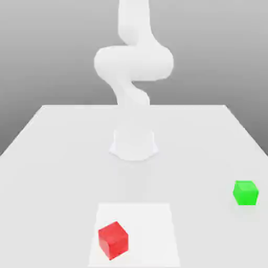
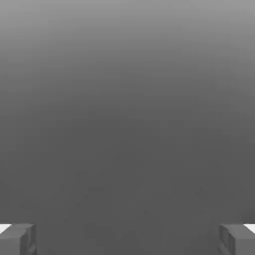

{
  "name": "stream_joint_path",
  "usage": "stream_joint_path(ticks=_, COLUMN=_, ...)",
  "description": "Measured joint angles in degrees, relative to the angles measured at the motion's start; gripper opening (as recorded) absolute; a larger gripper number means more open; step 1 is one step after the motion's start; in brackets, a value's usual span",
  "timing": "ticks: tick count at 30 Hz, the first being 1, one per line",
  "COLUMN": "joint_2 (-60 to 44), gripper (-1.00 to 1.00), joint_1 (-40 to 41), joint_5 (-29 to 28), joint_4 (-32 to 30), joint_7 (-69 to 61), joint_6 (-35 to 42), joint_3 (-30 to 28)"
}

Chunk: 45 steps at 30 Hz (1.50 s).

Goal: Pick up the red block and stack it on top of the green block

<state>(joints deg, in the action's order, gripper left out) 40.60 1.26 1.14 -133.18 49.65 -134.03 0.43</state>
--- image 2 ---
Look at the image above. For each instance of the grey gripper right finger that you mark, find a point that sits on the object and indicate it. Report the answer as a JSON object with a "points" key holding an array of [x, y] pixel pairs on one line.
{"points": [[241, 241]]}

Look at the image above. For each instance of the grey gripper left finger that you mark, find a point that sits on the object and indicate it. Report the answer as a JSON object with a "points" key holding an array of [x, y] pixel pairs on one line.
{"points": [[14, 241]]}

